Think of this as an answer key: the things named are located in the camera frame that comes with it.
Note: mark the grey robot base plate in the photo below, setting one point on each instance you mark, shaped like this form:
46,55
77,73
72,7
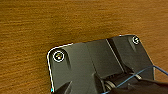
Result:
80,63

